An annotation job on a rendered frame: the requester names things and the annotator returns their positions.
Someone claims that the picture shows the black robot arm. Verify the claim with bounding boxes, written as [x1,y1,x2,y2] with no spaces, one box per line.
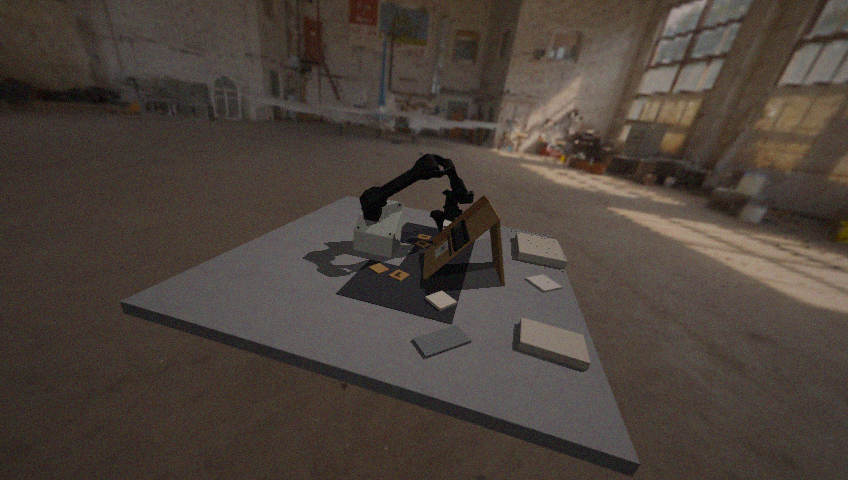
[359,154,474,222]

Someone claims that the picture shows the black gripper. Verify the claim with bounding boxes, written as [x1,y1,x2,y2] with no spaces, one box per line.
[430,204,459,232]

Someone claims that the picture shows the white paper ticket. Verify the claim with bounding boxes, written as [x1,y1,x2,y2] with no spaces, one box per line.
[435,240,448,259]

